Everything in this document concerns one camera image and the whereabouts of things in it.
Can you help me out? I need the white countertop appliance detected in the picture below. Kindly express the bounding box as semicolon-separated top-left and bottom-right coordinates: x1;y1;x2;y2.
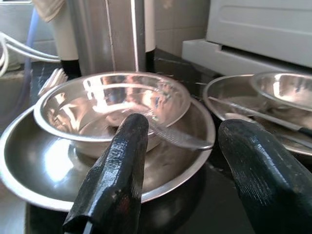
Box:
181;0;312;76

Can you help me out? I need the large steel bowl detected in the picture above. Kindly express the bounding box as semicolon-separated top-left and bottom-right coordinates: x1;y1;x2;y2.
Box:
0;97;216;212
203;74;312;156

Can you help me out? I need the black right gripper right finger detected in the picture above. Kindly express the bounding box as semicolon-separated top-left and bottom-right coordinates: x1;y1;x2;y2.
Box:
218;119;312;234

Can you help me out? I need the beige cloth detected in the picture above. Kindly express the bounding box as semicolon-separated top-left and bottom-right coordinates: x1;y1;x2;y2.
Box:
33;0;65;23

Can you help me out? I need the white hose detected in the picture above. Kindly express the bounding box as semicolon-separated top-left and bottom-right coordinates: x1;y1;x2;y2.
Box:
0;31;61;76

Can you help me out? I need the steel cylinder water filter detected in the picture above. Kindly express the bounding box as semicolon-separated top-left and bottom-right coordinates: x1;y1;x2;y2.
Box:
70;0;147;76

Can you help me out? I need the steel knife black handle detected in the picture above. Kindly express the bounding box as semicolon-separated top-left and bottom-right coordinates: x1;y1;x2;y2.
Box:
208;96;312;137

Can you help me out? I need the white cylinder water filter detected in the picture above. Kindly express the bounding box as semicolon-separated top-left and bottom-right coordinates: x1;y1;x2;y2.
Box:
143;0;157;61
52;0;81;76

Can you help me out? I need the small steel bowl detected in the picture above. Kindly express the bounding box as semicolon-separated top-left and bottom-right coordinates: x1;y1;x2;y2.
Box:
251;71;312;113
33;71;192;158

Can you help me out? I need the small white plastic holder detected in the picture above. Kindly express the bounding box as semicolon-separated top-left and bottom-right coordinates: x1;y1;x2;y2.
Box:
38;67;69;97

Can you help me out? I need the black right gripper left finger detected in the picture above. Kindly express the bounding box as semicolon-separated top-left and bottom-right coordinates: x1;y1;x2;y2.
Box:
62;113;149;234

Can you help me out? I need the translucent blue hose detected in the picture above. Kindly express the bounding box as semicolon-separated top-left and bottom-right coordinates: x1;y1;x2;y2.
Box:
20;9;41;122

